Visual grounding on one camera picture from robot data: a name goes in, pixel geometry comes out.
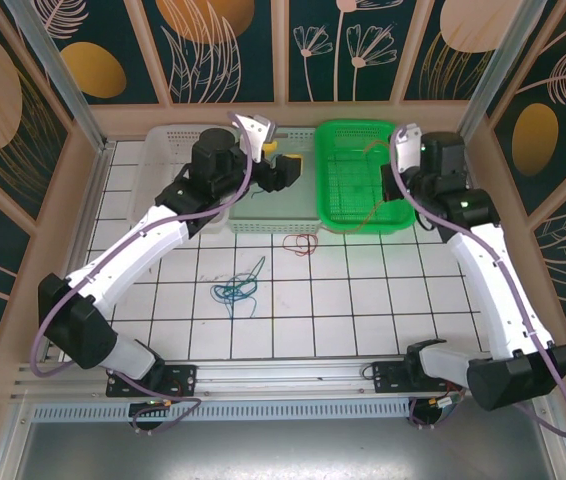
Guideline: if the thin green cable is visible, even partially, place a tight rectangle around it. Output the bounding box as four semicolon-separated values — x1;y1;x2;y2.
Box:
225;256;267;322

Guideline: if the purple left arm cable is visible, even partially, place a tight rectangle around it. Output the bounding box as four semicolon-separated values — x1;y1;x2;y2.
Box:
29;110;254;436

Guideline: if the pale mint plastic basket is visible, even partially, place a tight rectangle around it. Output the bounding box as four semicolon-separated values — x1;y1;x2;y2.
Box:
226;126;320;235

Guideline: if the thin brown cable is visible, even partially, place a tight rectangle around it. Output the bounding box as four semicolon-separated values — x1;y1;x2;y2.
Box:
341;140;398;235

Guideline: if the thin red cable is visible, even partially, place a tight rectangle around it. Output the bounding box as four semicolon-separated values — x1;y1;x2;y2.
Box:
282;233;320;257

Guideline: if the slotted grey cable duct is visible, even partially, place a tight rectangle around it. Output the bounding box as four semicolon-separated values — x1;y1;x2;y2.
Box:
30;399;414;425

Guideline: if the white plastic basket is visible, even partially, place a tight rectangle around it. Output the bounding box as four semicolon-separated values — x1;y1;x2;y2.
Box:
132;124;238;236

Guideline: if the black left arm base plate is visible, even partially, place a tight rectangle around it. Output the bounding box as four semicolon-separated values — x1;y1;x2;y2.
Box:
106;363;198;399

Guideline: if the aluminium mounting rail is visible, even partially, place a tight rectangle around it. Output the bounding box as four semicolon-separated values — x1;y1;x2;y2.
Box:
10;353;557;401

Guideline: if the aluminium frame post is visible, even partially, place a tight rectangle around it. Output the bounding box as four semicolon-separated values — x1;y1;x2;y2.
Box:
5;0;114;154
455;0;549;146

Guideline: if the aluminium side rail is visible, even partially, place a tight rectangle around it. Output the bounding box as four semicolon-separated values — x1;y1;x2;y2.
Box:
457;139;535;354
37;140;117;362

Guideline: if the bright green plastic basket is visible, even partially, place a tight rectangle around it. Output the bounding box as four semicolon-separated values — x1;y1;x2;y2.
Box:
313;118;419;235

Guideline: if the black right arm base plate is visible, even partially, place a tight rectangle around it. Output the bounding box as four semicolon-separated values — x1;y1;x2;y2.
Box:
371;359;417;396

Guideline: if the steel sheet panel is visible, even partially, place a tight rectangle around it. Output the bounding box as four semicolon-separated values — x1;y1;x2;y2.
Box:
0;422;566;480

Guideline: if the thin dark blue cable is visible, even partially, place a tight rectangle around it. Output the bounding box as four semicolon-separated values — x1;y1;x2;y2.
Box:
235;279;260;319

